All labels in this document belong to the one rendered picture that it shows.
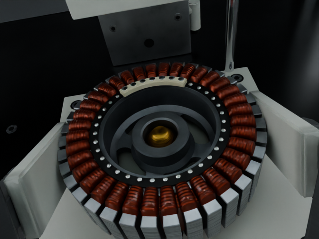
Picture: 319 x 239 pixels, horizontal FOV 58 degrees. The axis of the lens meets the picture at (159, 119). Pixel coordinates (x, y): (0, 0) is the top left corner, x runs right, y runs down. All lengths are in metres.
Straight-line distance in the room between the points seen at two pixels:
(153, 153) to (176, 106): 0.05
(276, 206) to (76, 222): 0.11
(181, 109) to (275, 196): 0.07
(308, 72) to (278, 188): 0.12
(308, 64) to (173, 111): 0.13
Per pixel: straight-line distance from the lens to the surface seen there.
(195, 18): 0.27
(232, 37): 0.22
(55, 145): 0.16
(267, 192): 0.17
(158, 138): 0.16
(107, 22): 0.26
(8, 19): 0.43
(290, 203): 0.17
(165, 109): 0.19
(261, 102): 0.16
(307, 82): 0.25
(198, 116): 0.18
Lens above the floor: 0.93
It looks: 48 degrees down
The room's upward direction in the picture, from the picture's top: 11 degrees counter-clockwise
